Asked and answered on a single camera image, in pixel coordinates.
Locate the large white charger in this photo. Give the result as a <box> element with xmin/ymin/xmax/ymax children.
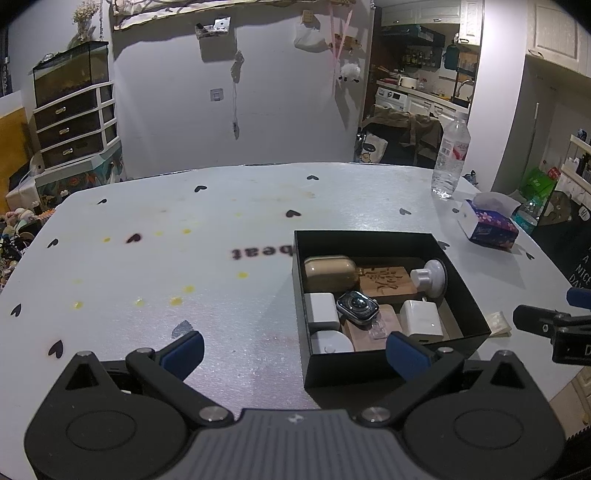
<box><xmin>398</xmin><ymin>299</ymin><xmax>445</xmax><ymax>344</ymax></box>

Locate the white drawer cabinet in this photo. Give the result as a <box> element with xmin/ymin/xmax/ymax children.
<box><xmin>32</xmin><ymin>82</ymin><xmax>118</xmax><ymax>169</ymax></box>

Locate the kitchen wall shelf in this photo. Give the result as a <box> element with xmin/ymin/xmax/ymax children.
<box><xmin>401</xmin><ymin>25</ymin><xmax>446</xmax><ymax>70</ymax></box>

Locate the small white charger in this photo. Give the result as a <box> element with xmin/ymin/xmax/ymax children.
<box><xmin>303</xmin><ymin>292</ymin><xmax>342</xmax><ymax>332</ymax></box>

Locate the small wall shelf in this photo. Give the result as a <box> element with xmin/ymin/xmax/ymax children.
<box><xmin>194</xmin><ymin>16</ymin><xmax>232</xmax><ymax>40</ymax></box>

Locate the pile of floor clutter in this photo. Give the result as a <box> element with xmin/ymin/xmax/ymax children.
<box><xmin>0</xmin><ymin>205</ymin><xmax>58</xmax><ymax>289</ymax></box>

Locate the black smartwatch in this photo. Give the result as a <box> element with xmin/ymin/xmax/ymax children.
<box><xmin>335</xmin><ymin>291</ymin><xmax>389</xmax><ymax>341</ymax></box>

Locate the white round suction holder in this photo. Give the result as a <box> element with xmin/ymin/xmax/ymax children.
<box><xmin>410</xmin><ymin>258</ymin><xmax>448</xmax><ymax>298</ymax></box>

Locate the white wall cabinet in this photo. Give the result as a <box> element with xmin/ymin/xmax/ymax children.
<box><xmin>526</xmin><ymin>0</ymin><xmax>591</xmax><ymax>77</ymax></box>

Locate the patterned low cabinet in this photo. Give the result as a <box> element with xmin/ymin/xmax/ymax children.
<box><xmin>34</xmin><ymin>138</ymin><xmax>124</xmax><ymax>195</ymax></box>

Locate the carved wooden block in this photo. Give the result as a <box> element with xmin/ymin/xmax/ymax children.
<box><xmin>358</xmin><ymin>265</ymin><xmax>419</xmax><ymax>304</ymax></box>

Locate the green plastic bag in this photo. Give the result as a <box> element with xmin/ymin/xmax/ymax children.
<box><xmin>519</xmin><ymin>166</ymin><xmax>559</xmax><ymax>199</ymax></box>

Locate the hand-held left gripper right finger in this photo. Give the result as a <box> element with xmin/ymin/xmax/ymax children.
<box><xmin>359</xmin><ymin>331</ymin><xmax>527</xmax><ymax>426</ymax></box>

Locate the white hanging bag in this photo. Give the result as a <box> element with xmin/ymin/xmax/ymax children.
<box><xmin>294</xmin><ymin>21</ymin><xmax>331</xmax><ymax>52</ymax></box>

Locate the teal plastic bottle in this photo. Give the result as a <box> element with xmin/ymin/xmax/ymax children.
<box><xmin>512</xmin><ymin>198</ymin><xmax>543</xmax><ymax>234</ymax></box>

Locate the white plush toy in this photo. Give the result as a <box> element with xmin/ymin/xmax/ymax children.
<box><xmin>335</xmin><ymin>62</ymin><xmax>362</xmax><ymax>85</ymax></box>

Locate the beige earbuds case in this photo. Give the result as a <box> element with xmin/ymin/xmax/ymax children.
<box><xmin>303</xmin><ymin>255</ymin><xmax>361</xmax><ymax>292</ymax></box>

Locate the black cardboard box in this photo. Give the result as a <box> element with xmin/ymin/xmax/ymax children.
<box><xmin>292</xmin><ymin>230</ymin><xmax>492</xmax><ymax>394</ymax></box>

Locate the wooden block with inlay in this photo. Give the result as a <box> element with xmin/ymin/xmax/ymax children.
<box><xmin>342</xmin><ymin>304</ymin><xmax>406</xmax><ymax>352</ymax></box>

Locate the dried flower bunch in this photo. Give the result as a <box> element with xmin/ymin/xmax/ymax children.
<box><xmin>71</xmin><ymin>0</ymin><xmax>100</xmax><ymax>42</ymax></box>

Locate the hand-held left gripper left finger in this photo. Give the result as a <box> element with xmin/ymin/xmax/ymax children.
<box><xmin>66</xmin><ymin>330</ymin><xmax>234</xmax><ymax>426</ymax></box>

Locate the white tape measure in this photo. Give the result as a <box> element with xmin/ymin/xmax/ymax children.
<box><xmin>310</xmin><ymin>329</ymin><xmax>355</xmax><ymax>355</ymax></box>

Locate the white printed tote bag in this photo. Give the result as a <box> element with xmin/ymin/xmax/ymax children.
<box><xmin>358</xmin><ymin>134</ymin><xmax>389</xmax><ymax>163</ymax></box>

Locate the purple floral tissue box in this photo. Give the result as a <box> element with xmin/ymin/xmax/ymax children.
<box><xmin>457</xmin><ymin>191</ymin><xmax>520</xmax><ymax>250</ymax></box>

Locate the glass fish tank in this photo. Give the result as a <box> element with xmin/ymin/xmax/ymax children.
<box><xmin>32</xmin><ymin>41</ymin><xmax>110</xmax><ymax>109</ymax></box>

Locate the clear water bottle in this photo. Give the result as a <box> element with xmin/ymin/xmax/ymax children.
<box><xmin>431</xmin><ymin>115</ymin><xmax>472</xmax><ymax>200</ymax></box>

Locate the white washing machine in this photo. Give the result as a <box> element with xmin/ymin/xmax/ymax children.
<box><xmin>375</xmin><ymin>85</ymin><xmax>409</xmax><ymax>114</ymax></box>

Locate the chair with brown jacket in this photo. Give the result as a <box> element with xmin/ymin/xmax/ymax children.
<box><xmin>361</xmin><ymin>104</ymin><xmax>446</xmax><ymax>169</ymax></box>

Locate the black sign board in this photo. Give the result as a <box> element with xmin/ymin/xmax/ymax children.
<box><xmin>531</xmin><ymin>189</ymin><xmax>591</xmax><ymax>291</ymax></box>

